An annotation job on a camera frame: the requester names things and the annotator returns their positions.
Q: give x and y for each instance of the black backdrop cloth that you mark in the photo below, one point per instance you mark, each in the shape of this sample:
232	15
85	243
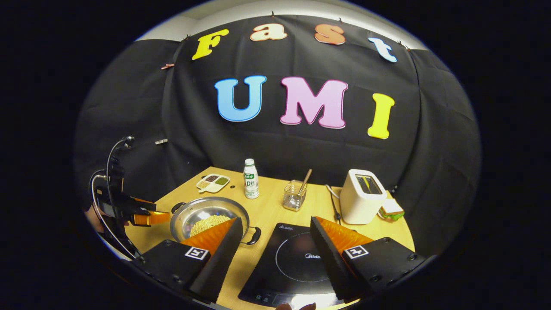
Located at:
430	150

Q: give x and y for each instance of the black induction cooktop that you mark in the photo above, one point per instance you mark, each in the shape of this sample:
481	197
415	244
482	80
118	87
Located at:
288	258

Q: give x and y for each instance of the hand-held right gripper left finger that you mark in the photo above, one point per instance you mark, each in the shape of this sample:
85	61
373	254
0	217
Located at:
224	262

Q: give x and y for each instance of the pink clothes peg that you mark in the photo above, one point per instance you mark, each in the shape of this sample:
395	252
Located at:
168	66

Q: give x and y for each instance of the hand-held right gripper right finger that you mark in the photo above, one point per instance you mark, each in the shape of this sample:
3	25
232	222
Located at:
331	262

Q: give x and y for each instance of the white toaster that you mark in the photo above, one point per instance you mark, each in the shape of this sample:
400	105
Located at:
357	206

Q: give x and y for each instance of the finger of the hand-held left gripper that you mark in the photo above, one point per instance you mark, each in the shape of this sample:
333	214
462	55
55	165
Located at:
137	204
153	218

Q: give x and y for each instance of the lettuce sandwich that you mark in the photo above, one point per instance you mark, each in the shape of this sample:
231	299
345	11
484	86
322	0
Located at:
391	207

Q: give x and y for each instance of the white drink bottle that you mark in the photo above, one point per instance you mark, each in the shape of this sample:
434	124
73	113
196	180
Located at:
251	185

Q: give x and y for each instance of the divided white snack plate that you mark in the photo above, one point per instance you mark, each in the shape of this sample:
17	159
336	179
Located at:
213	183

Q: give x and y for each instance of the silver clip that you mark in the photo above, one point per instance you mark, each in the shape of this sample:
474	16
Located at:
161	141

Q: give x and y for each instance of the pile of soybeans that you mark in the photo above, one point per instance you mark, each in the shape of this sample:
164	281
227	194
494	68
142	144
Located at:
206	224

